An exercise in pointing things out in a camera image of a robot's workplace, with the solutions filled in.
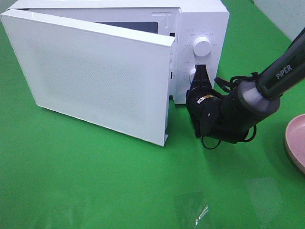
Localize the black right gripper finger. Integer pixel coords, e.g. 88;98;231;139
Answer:
192;64;210;83

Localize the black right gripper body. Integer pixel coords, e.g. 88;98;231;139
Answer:
186;80;223;124

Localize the white microwave door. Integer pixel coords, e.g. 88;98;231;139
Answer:
1;9;174;146

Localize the pink round plate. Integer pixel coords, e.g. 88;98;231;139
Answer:
285;114;305;174

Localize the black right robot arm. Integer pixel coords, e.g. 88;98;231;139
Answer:
186;31;305;144

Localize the lower white round knob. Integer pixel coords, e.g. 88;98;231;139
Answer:
188;68;196;84

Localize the white round knob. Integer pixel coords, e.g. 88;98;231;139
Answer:
192;36;212;57
188;68;196;84

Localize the upper white round knob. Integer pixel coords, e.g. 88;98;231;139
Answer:
192;36;212;57

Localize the white microwave oven body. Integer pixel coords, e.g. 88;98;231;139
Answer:
1;0;229;104

